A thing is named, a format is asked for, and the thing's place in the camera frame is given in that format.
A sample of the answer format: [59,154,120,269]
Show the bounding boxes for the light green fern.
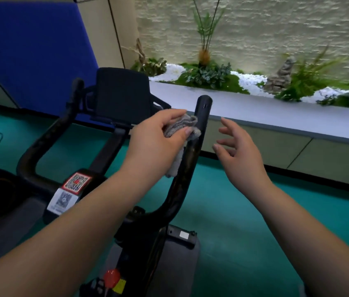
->
[275,46,348,102]

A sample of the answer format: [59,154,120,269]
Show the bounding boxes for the person's right forearm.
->
[252,182,349,297]

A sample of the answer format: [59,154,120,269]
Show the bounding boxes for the grey cleaning cloth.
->
[162,113,202,179]

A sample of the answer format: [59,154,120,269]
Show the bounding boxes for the person's left forearm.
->
[0,170,141,297]

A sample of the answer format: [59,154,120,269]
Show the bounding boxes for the tall plant with orange tuft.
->
[190,0,224,67]

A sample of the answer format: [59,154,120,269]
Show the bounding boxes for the person's left hand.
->
[120,108,193,189]

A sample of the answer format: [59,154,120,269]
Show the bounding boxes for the low green leafy plant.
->
[131,57,167,77]

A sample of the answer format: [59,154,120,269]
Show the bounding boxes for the dry brown branch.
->
[122,38,147,67]

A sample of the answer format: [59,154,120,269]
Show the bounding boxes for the small dark green plant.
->
[316,94,337,106]

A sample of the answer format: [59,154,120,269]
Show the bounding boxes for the white pebble path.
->
[149,63,348,104]

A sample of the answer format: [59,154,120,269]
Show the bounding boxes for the person's right hand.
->
[212,117,274,205]

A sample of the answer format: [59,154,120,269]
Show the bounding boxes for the variegated leaf plant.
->
[182,61,232,90]

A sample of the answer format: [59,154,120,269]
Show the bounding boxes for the blue padded column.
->
[0,1,113,127]

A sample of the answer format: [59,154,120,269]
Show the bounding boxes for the grey stacked rock sculpture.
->
[262,56,297,95]

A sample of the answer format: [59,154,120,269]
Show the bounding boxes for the green moss bed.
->
[159,61,349,108]

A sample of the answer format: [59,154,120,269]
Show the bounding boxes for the black tablet holder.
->
[66,67,172,129]

